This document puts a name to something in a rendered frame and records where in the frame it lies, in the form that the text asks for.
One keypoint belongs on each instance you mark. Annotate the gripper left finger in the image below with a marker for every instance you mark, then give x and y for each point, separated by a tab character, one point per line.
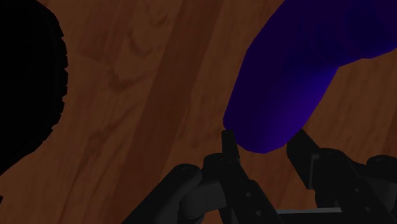
229	180

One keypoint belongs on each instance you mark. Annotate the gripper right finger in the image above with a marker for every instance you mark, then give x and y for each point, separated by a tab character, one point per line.
335	180

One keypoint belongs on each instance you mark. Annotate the dark blue rounded object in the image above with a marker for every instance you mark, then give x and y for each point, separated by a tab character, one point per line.
291	80

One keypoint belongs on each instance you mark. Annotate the black ridged round object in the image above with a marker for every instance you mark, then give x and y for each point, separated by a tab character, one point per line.
28	80

